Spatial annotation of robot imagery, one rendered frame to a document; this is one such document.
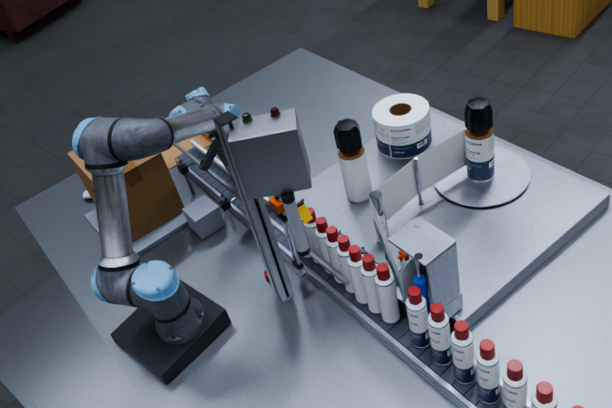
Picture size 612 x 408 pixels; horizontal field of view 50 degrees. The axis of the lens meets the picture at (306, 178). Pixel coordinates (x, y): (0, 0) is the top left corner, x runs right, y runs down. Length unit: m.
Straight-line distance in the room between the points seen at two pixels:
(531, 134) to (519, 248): 1.92
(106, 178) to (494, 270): 1.11
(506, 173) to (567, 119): 1.79
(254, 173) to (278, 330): 0.55
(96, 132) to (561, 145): 2.65
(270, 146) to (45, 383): 1.04
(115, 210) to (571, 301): 1.27
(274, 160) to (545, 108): 2.68
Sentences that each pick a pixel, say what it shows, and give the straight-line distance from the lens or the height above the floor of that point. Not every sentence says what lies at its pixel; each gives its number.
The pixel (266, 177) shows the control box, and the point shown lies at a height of 1.35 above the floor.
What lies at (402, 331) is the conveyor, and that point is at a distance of 1.82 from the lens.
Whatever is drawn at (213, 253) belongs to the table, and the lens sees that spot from 2.24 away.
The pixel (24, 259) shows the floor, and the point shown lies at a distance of 4.06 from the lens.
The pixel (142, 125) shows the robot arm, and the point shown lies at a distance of 1.77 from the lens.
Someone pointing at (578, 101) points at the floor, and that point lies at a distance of 4.13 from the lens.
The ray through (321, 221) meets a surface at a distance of 1.85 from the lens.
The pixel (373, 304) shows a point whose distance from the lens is 1.83.
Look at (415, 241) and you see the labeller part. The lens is 1.66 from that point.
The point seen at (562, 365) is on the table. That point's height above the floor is 0.83.
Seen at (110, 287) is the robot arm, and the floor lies 1.08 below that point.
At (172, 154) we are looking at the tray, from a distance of 2.76.
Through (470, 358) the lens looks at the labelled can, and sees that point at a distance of 1.63.
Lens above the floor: 2.34
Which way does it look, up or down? 39 degrees down
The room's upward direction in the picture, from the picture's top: 15 degrees counter-clockwise
